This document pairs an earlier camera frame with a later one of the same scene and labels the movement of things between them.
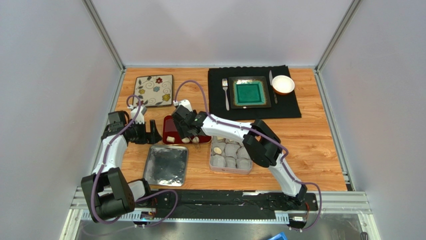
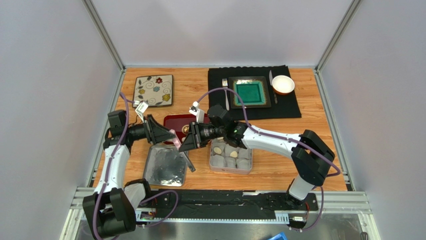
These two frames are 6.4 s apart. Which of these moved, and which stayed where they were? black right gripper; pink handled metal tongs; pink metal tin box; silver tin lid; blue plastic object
Moved: pink handled metal tongs; black right gripper
Stayed: pink metal tin box; silver tin lid; blue plastic object
